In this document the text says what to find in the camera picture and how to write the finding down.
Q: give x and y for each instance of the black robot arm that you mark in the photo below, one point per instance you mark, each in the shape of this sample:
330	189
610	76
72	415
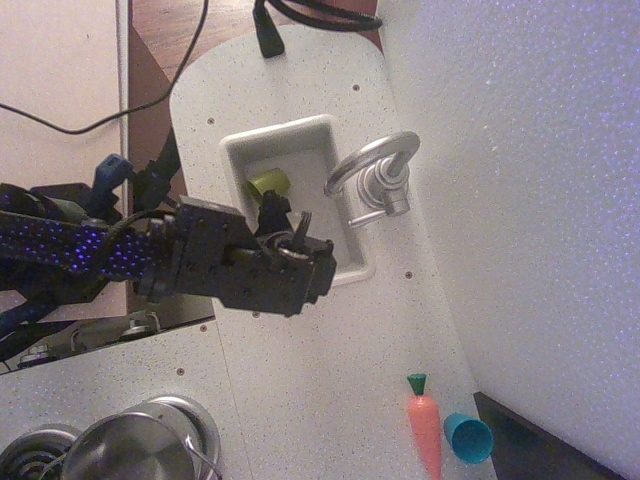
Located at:
63	244

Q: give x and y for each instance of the teal plastic cup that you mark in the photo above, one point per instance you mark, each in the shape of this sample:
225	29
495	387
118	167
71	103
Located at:
470	439

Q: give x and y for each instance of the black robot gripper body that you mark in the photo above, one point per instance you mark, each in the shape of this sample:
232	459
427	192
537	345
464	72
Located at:
208	250

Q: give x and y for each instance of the silver stove burner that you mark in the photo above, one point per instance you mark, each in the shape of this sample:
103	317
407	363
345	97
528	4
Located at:
38	454

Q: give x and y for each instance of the white toy kitchen counter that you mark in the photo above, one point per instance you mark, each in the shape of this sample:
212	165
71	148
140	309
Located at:
319	395

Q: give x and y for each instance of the white foam board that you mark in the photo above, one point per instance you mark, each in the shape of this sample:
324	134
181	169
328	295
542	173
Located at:
528	180

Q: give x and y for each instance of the orange toy carrot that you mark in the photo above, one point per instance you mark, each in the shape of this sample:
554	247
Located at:
424	418

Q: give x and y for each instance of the stainless steel pot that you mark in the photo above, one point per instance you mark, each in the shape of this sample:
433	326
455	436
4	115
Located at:
165	437

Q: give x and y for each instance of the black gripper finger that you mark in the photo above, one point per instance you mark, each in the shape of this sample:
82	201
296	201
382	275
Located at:
272	217
299	236

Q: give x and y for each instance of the white toy sink basin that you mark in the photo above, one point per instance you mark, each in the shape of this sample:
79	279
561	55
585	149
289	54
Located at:
306	151

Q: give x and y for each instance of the yellow-green cup in sink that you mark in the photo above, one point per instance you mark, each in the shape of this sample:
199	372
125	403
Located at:
271	180

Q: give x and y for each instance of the silver toy faucet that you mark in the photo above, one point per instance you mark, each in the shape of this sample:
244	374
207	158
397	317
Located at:
382	171

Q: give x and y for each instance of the black cable plug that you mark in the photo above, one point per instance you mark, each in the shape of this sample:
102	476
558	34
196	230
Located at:
270	42

